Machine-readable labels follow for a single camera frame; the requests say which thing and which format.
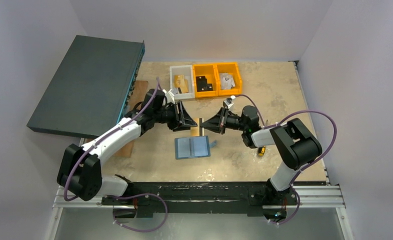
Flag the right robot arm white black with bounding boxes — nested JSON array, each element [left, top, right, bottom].
[[200, 105, 323, 192]]

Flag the wooden board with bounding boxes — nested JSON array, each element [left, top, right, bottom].
[[109, 80, 149, 159]]

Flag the yellow bin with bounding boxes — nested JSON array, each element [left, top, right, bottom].
[[215, 62, 243, 96], [192, 63, 220, 99]]

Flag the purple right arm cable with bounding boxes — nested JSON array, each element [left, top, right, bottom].
[[232, 94, 338, 226]]

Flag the yellow bin middle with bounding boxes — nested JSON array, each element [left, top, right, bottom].
[[192, 63, 220, 99]]

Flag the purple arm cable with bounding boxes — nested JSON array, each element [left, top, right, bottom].
[[62, 76, 168, 233], [232, 94, 338, 226]]

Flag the teal card holder wallet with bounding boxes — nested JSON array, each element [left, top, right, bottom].
[[174, 136, 218, 160]]

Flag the yellow bin right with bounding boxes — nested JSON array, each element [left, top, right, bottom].
[[215, 62, 243, 96]]

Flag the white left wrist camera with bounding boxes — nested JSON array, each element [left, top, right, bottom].
[[162, 87, 179, 105]]

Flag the silver cards in yellow bin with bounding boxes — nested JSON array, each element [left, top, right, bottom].
[[219, 73, 236, 90]]

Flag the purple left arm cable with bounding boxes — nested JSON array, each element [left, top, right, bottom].
[[62, 76, 168, 233]]

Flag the yellow handled screwdriver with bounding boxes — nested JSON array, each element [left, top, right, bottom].
[[257, 146, 266, 157]]

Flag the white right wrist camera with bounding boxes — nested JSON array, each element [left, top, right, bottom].
[[223, 95, 236, 111]]

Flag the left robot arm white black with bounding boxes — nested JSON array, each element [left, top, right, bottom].
[[56, 88, 198, 202]]

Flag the dark grey network switch box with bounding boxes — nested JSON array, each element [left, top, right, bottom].
[[27, 35, 145, 139]]

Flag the black cards in yellow bin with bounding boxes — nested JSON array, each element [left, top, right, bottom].
[[195, 75, 214, 92]]

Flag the gold cards in white bin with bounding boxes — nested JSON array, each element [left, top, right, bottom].
[[173, 74, 189, 94]]

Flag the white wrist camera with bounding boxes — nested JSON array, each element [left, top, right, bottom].
[[162, 87, 179, 105], [223, 95, 236, 111]]

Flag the aluminium frame rail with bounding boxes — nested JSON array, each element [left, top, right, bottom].
[[45, 137, 355, 240]]

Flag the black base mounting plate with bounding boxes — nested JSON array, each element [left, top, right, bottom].
[[101, 181, 301, 221]]

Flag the white plastic bin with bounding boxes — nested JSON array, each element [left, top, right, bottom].
[[169, 65, 195, 101]]

